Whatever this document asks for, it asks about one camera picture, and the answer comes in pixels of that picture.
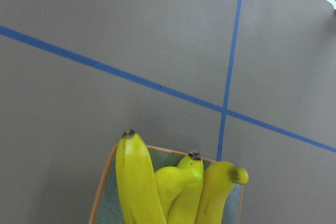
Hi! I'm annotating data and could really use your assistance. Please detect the yellow banana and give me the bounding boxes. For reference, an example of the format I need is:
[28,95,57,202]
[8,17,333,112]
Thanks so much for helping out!
[115,129,166,223]
[195,161,249,223]
[154,166,203,219]
[167,150,204,224]

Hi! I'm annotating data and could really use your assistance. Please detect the grey square plate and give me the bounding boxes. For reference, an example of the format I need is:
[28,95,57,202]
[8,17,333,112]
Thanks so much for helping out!
[89,145,244,223]

